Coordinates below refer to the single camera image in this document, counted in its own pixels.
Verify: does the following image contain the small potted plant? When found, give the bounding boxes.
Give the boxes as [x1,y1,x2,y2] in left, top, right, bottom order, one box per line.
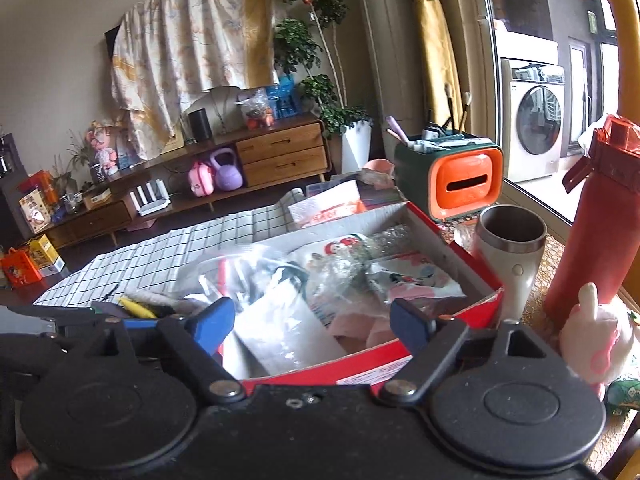
[65,130,101,183]

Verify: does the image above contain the clear cellophane wrap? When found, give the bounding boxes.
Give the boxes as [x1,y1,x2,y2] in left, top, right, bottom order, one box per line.
[367,225,416,261]

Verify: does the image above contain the pink tube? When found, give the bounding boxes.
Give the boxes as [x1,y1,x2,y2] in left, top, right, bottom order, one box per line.
[385,116,416,148]

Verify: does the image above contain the black cylinder speaker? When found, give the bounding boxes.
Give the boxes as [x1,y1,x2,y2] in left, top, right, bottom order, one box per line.
[187,108,212,142]

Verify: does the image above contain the white black checkered tablecloth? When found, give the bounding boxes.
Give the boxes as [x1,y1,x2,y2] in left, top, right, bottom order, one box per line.
[32,187,306,311]

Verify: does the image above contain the white washing machine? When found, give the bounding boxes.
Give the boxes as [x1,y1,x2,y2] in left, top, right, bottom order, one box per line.
[501,57,567,183]

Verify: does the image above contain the makeup brush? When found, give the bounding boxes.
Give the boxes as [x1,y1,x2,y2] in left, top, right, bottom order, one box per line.
[444,82,457,133]
[457,91,473,133]

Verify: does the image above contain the floral yellow cloth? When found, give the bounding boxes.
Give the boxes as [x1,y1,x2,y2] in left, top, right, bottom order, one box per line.
[110,0,280,161]

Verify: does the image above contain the white pink plush toy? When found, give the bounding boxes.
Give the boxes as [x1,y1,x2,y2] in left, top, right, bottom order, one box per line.
[559,282,638,398]

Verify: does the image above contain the cartoon printed pink packet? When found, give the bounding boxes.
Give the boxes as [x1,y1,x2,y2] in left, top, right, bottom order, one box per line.
[365,255,468,306]

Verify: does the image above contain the white router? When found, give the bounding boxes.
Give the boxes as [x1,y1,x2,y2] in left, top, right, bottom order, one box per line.
[127,179,172,217]

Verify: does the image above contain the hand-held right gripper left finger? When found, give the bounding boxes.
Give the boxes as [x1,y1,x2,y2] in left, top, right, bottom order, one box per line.
[82,297,247,401]

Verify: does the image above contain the pink doll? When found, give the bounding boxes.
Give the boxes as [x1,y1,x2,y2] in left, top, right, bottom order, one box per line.
[85,120,121,176]

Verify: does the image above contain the clear bag of fruit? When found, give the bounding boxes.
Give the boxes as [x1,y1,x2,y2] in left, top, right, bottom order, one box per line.
[236,89,275,131]

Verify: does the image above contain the orange floor box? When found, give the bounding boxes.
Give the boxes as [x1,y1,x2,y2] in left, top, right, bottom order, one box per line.
[0,247,38,288]

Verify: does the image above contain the yellow curtain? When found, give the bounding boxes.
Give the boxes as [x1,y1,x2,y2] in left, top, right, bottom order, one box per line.
[404,0,463,126]

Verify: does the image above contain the white plant pot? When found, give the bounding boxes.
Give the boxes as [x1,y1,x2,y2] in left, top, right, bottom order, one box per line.
[341,120,373,173]

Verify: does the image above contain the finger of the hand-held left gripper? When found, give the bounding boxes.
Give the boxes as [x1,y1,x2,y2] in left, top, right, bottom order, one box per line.
[35,304,165,334]

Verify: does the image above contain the small cardboard box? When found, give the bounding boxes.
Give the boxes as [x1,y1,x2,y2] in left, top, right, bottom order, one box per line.
[82,189,113,210]

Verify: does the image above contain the green orange desk organizer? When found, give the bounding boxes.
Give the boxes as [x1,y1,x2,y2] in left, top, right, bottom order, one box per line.
[394,130,503,223]

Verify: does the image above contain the white plastic packet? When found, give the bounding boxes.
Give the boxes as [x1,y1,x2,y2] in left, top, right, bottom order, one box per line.
[222,277,351,378]

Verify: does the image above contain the yellow giraffe plush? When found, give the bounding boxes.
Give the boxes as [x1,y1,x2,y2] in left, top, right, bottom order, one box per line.
[572,0,640,121]

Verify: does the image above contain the red water bottle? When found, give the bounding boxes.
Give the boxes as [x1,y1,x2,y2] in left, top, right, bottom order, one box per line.
[544,114,640,328]

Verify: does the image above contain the yellow woven placemat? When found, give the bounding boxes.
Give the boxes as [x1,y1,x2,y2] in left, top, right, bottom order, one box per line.
[440,220,640,476]

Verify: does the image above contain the green printed pouch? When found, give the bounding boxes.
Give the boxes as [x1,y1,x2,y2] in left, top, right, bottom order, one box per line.
[605,377,640,417]

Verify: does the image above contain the yellow carton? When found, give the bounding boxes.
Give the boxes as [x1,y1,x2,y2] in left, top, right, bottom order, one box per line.
[27,234,66,276]

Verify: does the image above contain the clear storage box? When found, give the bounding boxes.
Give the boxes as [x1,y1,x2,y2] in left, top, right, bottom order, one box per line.
[305,175,361,198]

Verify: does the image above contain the clear plastic bag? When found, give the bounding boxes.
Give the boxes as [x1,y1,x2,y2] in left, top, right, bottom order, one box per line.
[180,245,311,311]

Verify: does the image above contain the black television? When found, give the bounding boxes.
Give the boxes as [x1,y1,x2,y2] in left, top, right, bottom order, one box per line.
[104,25,123,61]

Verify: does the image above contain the purple kettlebell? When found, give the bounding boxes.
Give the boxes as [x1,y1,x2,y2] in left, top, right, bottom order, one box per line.
[209,147,244,192]

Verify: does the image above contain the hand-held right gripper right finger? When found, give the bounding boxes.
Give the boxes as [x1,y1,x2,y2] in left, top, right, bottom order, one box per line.
[379,299,556,403]

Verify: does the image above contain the white steel tumbler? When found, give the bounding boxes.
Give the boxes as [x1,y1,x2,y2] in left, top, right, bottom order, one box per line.
[474,204,548,323]

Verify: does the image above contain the christmas printed drawstring bag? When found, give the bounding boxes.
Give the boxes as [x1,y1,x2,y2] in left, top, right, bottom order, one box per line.
[295,232,381,286]

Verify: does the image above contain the wooden tv cabinet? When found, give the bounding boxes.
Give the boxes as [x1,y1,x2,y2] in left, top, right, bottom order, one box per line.
[30,112,333,251]

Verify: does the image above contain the white red paper packet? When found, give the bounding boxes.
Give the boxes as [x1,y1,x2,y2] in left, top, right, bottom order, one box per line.
[287,180,368,231]

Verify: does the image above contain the pink small case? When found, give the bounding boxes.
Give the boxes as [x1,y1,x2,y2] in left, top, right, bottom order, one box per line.
[187,160,216,197]

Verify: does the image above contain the orange printed box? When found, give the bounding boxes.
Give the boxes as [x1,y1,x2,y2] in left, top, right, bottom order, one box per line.
[20,170,56,233]

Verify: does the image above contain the red cardboard box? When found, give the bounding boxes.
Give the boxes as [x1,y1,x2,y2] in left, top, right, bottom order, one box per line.
[220,201,505,393]

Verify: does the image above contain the blue plastic toy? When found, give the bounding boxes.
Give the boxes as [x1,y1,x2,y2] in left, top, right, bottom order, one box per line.
[267,75,301,120]

